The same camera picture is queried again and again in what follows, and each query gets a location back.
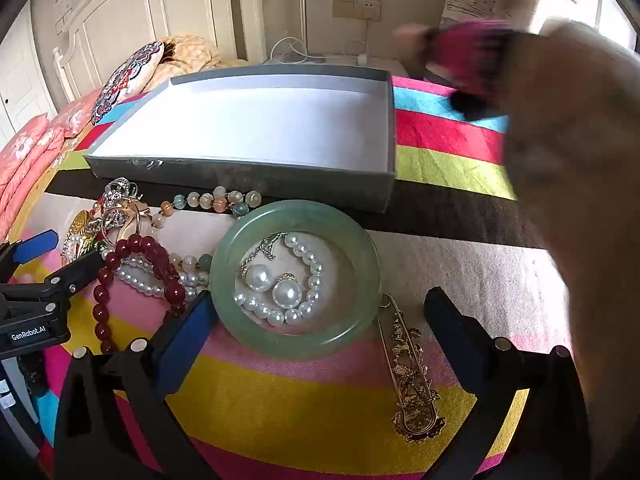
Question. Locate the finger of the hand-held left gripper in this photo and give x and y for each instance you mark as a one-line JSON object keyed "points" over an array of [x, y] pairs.
{"points": [[75, 272], [37, 246]]}

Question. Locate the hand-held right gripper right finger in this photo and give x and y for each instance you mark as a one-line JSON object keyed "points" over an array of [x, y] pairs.
{"points": [[452, 340]]}

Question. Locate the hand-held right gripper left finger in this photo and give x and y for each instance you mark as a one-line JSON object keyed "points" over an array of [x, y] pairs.
{"points": [[185, 340]]}

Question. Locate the yellow gold bangle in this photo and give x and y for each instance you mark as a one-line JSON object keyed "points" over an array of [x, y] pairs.
{"points": [[80, 225]]}

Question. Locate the gold safety pin brooch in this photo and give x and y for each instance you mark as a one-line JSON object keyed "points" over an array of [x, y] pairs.
{"points": [[407, 400]]}

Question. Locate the green jade bangle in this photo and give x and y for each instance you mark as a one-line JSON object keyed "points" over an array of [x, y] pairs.
{"points": [[223, 270]]}

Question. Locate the silver pearl brooch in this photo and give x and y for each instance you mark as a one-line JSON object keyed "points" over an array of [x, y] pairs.
{"points": [[117, 192]]}

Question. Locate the rose gold bangle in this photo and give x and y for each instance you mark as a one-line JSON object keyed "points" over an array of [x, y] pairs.
{"points": [[142, 208]]}

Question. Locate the grey cardboard box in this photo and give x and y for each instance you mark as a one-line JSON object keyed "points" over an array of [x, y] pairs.
{"points": [[250, 110]]}

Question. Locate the another person's forearm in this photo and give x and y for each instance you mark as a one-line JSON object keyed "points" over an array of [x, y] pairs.
{"points": [[575, 160]]}

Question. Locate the small white pearl strand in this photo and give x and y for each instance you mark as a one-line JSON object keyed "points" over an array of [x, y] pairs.
{"points": [[145, 287]]}

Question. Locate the large pink folded quilt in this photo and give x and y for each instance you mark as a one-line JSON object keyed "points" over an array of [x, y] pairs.
{"points": [[25, 170]]}

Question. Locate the large pearl earring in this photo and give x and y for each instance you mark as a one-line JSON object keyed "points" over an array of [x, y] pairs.
{"points": [[260, 276], [286, 294]]}

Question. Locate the small pink folded quilt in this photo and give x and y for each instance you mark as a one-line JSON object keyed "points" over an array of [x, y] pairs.
{"points": [[80, 110]]}

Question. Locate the white wardrobe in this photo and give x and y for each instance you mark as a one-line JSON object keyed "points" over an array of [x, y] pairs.
{"points": [[20, 85]]}

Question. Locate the round embroidered pillow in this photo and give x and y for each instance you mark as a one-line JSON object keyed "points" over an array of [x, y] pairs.
{"points": [[127, 80]]}

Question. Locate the colourful striped blanket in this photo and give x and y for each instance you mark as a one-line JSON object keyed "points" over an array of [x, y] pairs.
{"points": [[440, 130]]}

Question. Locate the beige floral quilt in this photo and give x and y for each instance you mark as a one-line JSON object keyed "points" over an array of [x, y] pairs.
{"points": [[190, 52]]}

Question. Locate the white wooden headboard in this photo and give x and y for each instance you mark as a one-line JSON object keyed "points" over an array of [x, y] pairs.
{"points": [[125, 10]]}

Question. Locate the white bedside table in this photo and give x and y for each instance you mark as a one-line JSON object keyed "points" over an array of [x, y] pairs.
{"points": [[395, 67]]}

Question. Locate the pink black blurred object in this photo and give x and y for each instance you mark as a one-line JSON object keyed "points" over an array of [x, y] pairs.
{"points": [[465, 55]]}

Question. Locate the white lamp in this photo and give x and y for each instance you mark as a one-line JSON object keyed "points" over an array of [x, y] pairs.
{"points": [[303, 10]]}

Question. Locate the beige wall socket plate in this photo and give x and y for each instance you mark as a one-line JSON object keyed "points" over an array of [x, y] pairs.
{"points": [[356, 7]]}

